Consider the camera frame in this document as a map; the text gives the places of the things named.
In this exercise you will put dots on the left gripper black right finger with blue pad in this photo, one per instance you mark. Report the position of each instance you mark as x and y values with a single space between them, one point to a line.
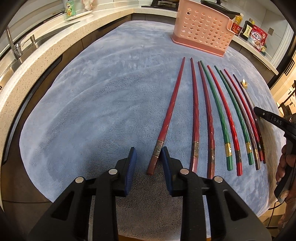
230 217

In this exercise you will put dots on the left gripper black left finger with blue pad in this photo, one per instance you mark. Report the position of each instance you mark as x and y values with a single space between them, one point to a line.
68 217

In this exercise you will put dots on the green chopstick gold band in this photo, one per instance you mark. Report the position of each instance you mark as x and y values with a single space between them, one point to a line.
240 117
226 138

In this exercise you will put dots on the dark maroon chopstick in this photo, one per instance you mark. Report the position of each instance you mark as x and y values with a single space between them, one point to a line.
251 106

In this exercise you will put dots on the maroon chopstick gold band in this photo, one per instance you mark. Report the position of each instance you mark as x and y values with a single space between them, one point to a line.
195 134

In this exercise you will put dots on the brown-red chopstick gold band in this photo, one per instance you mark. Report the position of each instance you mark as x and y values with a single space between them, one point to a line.
211 141

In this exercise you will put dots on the dark red chopstick gold band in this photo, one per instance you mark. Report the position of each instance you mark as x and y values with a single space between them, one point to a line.
166 122

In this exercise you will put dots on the dark brown chopstick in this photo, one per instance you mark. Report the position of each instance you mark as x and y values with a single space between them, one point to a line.
246 120

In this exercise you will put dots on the chrome kitchen faucet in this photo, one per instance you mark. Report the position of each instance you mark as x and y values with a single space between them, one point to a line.
13 46

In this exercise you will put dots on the person's right hand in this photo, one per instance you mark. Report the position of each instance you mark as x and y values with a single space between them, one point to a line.
285 160

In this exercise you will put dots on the bright red chopstick black band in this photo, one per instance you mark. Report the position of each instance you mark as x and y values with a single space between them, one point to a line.
231 124

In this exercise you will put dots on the small dark bottle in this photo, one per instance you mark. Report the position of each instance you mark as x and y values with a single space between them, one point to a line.
263 50

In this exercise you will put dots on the light blue plush mat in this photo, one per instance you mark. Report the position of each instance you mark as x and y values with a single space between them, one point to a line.
113 96

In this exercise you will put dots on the red cereal bag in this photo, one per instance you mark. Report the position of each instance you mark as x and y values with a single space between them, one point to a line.
257 37

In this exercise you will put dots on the red seasoning jar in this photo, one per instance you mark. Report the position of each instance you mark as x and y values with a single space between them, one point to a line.
236 28

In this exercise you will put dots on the dark soy sauce bottle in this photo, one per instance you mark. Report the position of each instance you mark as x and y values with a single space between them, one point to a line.
246 30

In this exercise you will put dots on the stainless steel sink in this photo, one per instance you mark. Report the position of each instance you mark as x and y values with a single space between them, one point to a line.
28 45

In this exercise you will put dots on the pink perforated utensil basket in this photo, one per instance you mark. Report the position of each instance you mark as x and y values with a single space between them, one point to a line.
201 27

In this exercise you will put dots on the black frying pan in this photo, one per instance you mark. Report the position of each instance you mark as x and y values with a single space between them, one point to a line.
221 9

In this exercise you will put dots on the patterned white plate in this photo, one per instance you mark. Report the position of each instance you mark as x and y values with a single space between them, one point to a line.
79 15

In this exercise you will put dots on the green dish soap bottle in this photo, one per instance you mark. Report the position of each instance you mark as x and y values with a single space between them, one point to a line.
70 8

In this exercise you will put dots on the cream hanging dish towel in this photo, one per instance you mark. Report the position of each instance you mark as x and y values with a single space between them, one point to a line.
88 4

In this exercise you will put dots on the black gas stove top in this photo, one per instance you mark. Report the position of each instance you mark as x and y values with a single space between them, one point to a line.
165 4

